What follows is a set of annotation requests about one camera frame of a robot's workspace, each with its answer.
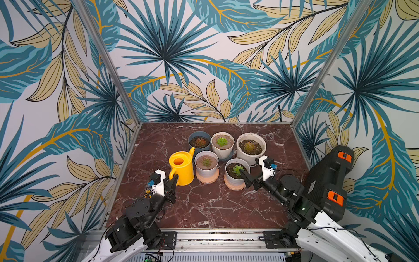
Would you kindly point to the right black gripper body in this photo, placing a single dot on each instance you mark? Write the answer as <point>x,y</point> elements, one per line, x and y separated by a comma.
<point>259,183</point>

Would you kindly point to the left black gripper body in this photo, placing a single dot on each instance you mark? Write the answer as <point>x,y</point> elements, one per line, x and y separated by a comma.
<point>169,195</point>

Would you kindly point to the white pot dark soil succulent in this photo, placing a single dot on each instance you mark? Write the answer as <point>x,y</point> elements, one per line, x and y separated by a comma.
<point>233,177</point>

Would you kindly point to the yellow watering can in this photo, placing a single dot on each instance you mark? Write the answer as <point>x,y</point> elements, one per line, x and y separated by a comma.
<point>181,164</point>

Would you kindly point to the large white round pot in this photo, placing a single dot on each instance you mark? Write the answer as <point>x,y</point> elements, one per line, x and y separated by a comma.
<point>250,146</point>

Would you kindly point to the white pot pink soil succulent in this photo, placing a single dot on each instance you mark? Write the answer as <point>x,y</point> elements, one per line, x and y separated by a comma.
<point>207,170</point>

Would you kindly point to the white ribbed pot green succulent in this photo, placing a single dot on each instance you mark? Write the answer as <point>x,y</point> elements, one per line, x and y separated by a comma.
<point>222,145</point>

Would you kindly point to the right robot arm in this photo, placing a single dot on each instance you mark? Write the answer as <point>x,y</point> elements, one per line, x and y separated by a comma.
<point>314,210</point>

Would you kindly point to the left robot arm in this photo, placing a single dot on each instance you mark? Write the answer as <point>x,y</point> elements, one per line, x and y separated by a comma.
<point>137,230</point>

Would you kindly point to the blue pot red succulent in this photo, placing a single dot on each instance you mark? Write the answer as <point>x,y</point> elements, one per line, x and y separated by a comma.
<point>201,141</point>

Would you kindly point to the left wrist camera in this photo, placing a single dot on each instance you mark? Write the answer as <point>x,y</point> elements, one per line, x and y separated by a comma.
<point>155,186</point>

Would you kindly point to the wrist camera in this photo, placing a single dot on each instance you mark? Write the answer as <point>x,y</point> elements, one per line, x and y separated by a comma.
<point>155,186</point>
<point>268,167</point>

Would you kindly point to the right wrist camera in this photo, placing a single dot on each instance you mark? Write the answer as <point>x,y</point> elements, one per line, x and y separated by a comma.
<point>268,167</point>

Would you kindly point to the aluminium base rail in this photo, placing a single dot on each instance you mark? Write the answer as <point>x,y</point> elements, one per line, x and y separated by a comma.
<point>217,240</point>

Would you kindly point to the left metal frame post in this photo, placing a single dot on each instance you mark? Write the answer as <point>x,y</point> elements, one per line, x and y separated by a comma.
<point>88,21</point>

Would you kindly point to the metal frame post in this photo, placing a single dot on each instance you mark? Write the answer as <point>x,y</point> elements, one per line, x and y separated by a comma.
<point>335,52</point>
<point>88,21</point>

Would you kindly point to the right metal frame post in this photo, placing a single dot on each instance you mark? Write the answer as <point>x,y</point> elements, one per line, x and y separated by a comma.
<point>335,52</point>

